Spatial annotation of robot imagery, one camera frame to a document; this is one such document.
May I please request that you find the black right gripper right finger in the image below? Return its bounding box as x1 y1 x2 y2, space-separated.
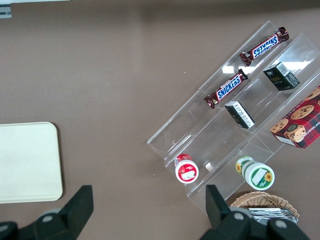
199 184 311 240

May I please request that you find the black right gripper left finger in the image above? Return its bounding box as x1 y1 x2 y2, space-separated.
0 184 95 240

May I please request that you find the small light wicker basket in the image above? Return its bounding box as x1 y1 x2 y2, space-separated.
229 191 300 226

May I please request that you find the cream plastic tray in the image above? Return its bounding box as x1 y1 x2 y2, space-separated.
0 121 64 204

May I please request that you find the aluminium foil container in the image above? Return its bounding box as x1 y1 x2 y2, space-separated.
246 207 299 224

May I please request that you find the green lid sunflower jar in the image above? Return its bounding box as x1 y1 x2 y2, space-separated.
234 155 276 191

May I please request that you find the red lid snack jar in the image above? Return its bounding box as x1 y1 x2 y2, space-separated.
174 153 200 185

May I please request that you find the clear acrylic stepped shelf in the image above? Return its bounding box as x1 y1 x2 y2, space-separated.
146 20 320 217

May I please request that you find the small black carton box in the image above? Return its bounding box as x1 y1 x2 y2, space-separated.
223 100 256 130
262 61 301 92

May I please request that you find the red tartan cookie box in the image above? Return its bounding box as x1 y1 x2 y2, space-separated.
270 85 320 150

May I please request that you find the Snickers chocolate bar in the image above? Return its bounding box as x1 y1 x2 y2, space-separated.
203 69 249 110
239 26 291 67

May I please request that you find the grey metal mount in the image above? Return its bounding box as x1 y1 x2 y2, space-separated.
0 1 13 19

